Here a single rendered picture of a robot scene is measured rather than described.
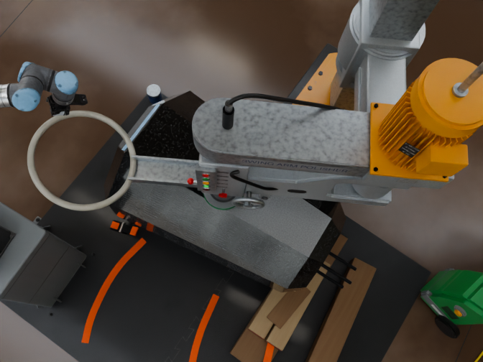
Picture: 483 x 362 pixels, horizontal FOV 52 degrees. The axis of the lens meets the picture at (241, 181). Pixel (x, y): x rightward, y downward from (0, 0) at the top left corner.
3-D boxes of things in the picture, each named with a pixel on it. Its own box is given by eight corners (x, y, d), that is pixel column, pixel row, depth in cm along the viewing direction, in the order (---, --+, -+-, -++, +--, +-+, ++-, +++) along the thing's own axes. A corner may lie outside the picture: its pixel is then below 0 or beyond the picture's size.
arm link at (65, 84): (57, 65, 199) (82, 73, 203) (54, 78, 210) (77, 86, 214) (50, 85, 196) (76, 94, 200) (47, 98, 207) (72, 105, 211)
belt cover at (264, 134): (433, 133, 201) (452, 115, 186) (435, 192, 194) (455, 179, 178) (197, 108, 199) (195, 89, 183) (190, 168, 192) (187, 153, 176)
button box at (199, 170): (215, 186, 222) (216, 166, 195) (215, 192, 221) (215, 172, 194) (198, 184, 221) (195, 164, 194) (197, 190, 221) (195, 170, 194)
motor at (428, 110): (444, 111, 186) (503, 53, 148) (447, 190, 177) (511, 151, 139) (370, 103, 185) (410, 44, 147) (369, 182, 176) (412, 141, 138)
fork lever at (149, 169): (274, 163, 244) (274, 159, 240) (271, 201, 239) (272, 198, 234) (134, 151, 245) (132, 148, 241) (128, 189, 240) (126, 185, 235)
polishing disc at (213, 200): (220, 161, 264) (220, 161, 263) (251, 186, 261) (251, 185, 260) (195, 192, 259) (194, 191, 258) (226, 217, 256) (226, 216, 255)
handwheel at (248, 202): (264, 191, 233) (267, 182, 219) (262, 212, 230) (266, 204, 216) (232, 188, 233) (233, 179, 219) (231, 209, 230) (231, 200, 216)
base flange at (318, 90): (330, 52, 306) (332, 48, 301) (399, 95, 300) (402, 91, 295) (287, 111, 293) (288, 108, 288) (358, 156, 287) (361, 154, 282)
